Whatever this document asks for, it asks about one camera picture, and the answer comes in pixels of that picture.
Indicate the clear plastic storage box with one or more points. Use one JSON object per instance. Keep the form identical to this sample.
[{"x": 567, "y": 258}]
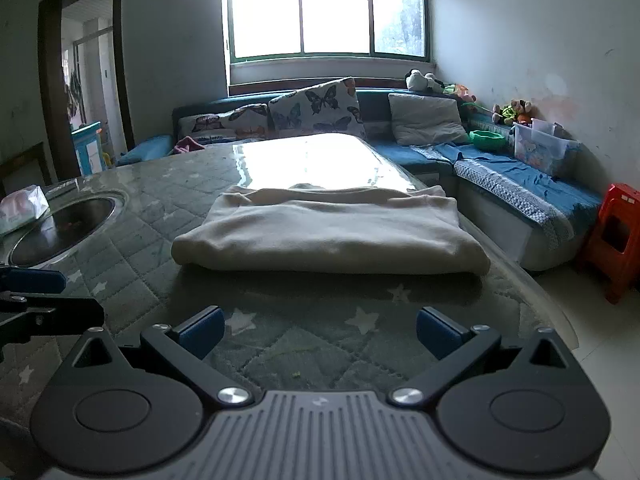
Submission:
[{"x": 542, "y": 150}]

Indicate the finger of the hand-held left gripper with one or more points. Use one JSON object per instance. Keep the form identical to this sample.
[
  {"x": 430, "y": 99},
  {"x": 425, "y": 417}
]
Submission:
[
  {"x": 60, "y": 312},
  {"x": 30, "y": 280}
]

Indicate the blue sofa cover cloth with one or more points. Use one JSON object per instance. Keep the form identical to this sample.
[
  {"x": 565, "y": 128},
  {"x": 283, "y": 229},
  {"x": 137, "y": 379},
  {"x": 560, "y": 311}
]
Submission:
[{"x": 525, "y": 185}]

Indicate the blue corner sofa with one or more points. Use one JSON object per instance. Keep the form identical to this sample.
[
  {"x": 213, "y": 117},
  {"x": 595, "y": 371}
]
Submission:
[{"x": 375, "y": 110}]

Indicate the cream knit garment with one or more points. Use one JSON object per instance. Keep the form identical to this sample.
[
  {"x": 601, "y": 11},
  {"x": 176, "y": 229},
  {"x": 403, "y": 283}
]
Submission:
[{"x": 325, "y": 235}]

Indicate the dark wooden door frame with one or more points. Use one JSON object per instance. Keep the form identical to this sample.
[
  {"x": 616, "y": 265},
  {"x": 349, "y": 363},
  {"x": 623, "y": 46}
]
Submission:
[{"x": 52, "y": 85}]

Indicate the green bowl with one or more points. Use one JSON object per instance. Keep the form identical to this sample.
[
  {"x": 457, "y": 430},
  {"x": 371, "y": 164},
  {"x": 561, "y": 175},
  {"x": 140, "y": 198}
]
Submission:
[{"x": 487, "y": 140}]

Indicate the panda plush toy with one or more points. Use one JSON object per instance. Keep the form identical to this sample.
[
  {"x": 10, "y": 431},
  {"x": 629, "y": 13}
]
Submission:
[{"x": 420, "y": 81}]

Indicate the grey pillow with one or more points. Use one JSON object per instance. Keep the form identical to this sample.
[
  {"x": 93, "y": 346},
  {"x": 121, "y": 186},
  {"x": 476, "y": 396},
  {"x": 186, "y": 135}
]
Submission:
[{"x": 425, "y": 120}]

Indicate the flat butterfly print pillow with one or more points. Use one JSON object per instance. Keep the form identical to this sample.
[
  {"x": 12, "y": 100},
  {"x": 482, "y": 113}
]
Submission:
[{"x": 220, "y": 121}]

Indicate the pink green plush toy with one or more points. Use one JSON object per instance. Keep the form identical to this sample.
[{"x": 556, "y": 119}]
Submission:
[{"x": 462, "y": 94}]

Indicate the upright butterfly print pillow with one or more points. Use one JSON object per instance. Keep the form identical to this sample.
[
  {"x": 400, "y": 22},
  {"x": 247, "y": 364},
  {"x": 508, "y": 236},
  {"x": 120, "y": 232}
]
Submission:
[{"x": 320, "y": 107}]

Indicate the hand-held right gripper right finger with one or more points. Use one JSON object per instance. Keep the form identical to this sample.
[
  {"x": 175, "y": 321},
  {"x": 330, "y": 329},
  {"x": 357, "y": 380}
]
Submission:
[{"x": 440, "y": 332}]

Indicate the dark wooden sideboard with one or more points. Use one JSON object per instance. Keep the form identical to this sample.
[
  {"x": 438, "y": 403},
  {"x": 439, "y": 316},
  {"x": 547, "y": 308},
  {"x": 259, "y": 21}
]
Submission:
[{"x": 22, "y": 165}]

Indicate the large window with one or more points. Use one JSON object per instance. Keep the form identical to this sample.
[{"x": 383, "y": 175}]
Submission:
[{"x": 325, "y": 15}]

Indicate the pastel tissue pack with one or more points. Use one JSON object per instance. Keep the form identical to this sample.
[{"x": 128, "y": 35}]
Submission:
[{"x": 22, "y": 207}]

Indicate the brown plush toy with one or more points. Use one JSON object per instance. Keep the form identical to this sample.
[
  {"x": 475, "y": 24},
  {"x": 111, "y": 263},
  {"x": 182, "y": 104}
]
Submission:
[{"x": 522, "y": 107}]

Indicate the white butterfly print cloth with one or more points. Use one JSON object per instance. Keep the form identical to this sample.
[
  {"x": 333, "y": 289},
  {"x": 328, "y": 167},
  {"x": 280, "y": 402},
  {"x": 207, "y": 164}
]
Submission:
[{"x": 230, "y": 135}]

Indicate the pink cloth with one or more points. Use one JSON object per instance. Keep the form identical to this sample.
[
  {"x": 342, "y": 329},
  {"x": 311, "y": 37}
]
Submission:
[{"x": 187, "y": 146}]

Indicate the hanging clothes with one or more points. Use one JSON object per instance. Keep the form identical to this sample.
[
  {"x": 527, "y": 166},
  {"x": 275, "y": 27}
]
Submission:
[{"x": 74, "y": 92}]

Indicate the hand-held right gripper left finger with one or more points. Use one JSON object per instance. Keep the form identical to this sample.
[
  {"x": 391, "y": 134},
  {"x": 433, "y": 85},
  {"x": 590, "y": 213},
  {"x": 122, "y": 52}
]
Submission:
[{"x": 200, "y": 332}]

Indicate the light blue cabinet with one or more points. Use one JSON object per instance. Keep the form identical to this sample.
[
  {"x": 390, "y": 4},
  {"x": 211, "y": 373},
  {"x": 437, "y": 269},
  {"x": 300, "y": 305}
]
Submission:
[{"x": 87, "y": 150}]

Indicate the round induction cooktop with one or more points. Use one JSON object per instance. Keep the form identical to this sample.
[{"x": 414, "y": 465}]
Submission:
[{"x": 65, "y": 230}]

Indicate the red plastic stool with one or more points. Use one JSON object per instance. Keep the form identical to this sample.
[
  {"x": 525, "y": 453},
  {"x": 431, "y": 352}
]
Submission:
[{"x": 612, "y": 240}]

